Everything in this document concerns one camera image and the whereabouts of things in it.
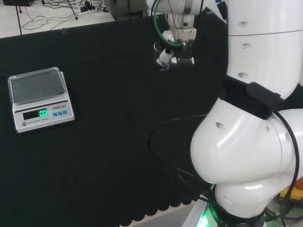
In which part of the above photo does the white power strip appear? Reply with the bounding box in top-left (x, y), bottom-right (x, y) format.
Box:
top-left (75, 8), bottom-right (110, 16)

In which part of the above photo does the yellow stop button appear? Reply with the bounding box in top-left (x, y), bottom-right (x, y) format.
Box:
top-left (279, 177), bottom-right (303, 203)

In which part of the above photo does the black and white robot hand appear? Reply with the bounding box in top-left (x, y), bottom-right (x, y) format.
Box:
top-left (156, 26), bottom-right (197, 66)

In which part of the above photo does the black bench cloth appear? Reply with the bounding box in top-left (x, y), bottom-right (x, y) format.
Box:
top-left (0, 13), bottom-right (229, 227)

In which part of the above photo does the black tripod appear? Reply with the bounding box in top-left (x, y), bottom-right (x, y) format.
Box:
top-left (63, 0), bottom-right (80, 20)

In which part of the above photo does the green cable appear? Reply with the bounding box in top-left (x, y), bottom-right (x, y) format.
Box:
top-left (152, 0), bottom-right (183, 47)

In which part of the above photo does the black cable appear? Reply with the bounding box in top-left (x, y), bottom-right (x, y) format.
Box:
top-left (148, 111), bottom-right (299, 223)

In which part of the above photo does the white electronic balance steel pan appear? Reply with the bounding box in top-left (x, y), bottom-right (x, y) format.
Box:
top-left (7, 67), bottom-right (75, 133)

